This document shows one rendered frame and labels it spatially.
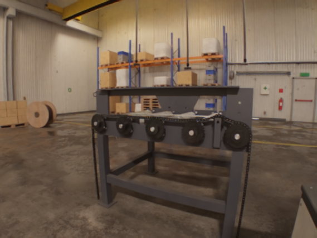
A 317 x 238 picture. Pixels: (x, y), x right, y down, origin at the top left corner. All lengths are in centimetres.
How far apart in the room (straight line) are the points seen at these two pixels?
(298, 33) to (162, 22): 761
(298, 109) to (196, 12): 763
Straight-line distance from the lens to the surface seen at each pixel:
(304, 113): 1060
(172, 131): 135
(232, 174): 131
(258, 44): 1063
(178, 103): 133
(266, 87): 1014
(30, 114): 787
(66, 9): 1279
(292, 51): 1075
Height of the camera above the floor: 110
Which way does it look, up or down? 7 degrees down
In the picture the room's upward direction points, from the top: straight up
